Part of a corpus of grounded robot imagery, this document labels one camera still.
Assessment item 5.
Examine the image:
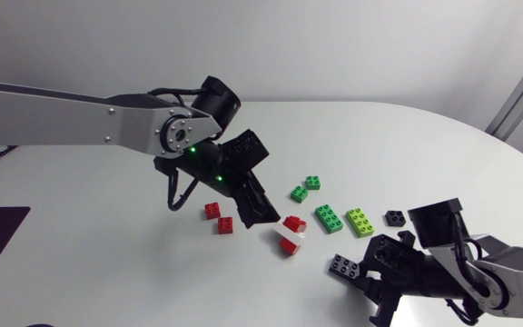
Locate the small black toy brick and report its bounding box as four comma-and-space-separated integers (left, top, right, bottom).
384, 209, 408, 229

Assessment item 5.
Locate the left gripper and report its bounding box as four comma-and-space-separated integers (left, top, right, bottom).
218, 166, 282, 230

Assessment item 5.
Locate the long black toy brick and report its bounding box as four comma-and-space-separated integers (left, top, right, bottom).
328, 253, 361, 280

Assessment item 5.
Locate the red toy brick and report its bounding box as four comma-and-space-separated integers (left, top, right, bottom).
203, 202, 222, 221
216, 216, 235, 236
282, 215, 309, 234
280, 237, 302, 256

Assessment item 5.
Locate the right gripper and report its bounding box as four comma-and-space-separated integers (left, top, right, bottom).
348, 253, 430, 327

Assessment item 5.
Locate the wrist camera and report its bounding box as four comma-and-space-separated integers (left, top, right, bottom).
222, 128, 271, 173
364, 230, 418, 265

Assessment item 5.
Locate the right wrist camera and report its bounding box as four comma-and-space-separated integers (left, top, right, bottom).
364, 230, 418, 265

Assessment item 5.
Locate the long lime toy brick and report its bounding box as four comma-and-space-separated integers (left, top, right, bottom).
345, 207, 376, 239

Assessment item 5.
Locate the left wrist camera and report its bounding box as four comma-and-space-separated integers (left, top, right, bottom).
222, 128, 271, 173

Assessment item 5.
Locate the white toy brick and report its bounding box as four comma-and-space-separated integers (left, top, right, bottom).
273, 222, 307, 247

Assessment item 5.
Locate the long green toy brick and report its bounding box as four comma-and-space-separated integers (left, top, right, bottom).
313, 203, 345, 235

